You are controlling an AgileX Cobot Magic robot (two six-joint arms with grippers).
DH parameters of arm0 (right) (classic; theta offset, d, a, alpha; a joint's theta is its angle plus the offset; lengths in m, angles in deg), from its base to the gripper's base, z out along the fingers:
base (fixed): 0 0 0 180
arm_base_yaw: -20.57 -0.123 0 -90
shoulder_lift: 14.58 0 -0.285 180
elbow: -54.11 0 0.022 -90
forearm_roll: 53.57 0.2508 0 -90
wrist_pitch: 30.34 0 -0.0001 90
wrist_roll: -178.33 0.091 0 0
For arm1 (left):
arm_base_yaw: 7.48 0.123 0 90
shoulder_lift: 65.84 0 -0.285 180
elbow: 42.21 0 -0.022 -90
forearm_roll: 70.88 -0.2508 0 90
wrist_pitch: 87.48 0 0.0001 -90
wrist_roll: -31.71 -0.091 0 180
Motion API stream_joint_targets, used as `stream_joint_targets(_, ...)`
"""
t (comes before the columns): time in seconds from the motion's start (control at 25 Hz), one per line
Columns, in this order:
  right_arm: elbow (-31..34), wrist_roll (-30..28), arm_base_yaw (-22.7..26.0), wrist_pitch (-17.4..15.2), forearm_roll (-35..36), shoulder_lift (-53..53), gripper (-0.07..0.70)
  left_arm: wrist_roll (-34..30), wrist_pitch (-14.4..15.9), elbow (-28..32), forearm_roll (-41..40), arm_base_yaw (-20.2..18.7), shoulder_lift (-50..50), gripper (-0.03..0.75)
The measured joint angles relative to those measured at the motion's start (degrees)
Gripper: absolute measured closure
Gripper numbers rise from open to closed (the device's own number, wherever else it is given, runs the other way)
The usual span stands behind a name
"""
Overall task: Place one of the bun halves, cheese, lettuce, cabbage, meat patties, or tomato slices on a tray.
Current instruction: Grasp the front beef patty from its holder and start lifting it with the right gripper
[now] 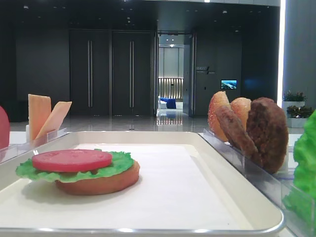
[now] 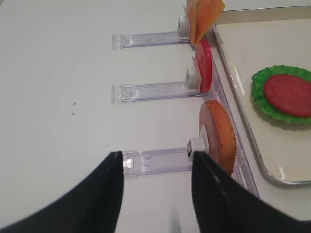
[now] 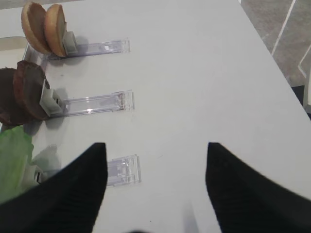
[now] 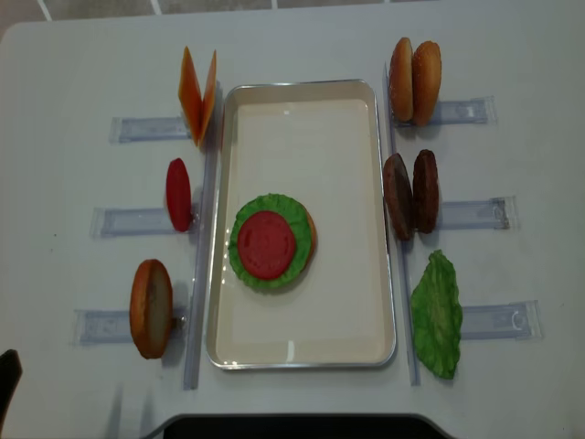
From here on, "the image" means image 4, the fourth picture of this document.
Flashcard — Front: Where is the clear acrylic rack left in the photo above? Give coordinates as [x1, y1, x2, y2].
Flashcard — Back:
[74, 89, 224, 390]

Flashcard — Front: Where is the upright green lettuce leaf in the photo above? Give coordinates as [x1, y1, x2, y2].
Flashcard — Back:
[410, 250, 463, 380]

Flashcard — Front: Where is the red tomato slice on stack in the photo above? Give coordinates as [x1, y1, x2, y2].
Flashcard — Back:
[237, 210, 296, 281]

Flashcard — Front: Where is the bottom bun on tray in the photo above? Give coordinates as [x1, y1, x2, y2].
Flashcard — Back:
[283, 203, 317, 283]

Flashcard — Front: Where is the orange cheese slice right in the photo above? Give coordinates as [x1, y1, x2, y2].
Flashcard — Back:
[200, 51, 217, 145]

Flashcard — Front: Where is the upright red tomato slice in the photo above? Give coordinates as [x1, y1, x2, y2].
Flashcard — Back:
[165, 158, 193, 232]

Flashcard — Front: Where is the orange cheese slice left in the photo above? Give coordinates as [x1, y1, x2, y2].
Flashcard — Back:
[178, 47, 203, 146]

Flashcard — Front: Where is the orange cheese slice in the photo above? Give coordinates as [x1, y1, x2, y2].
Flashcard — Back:
[178, 47, 203, 146]
[200, 51, 217, 145]

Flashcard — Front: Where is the black object bottom left corner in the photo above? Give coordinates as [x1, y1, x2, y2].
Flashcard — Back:
[0, 349, 23, 425]

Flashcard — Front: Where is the black base bottom edge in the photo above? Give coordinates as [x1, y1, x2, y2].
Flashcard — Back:
[164, 414, 446, 438]

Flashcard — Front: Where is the sesame bun half upright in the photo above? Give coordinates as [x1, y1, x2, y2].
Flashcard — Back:
[412, 41, 441, 126]

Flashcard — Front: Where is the clear acrylic rack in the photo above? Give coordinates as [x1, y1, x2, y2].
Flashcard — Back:
[74, 89, 224, 390]
[381, 63, 545, 387]

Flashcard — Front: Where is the green lettuce leaf on stack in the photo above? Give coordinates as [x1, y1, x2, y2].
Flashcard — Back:
[228, 194, 316, 290]

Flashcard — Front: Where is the smooth bun half upright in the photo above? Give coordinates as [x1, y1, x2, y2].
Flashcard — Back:
[389, 37, 413, 122]

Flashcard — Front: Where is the clear acrylic rack right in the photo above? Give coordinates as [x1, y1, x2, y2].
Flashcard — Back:
[381, 63, 545, 387]

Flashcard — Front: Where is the white rectangular metal tray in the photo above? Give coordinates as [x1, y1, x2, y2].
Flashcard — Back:
[206, 80, 396, 369]

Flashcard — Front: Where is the upright bun half left side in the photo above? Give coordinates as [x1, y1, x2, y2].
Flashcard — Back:
[129, 259, 173, 359]

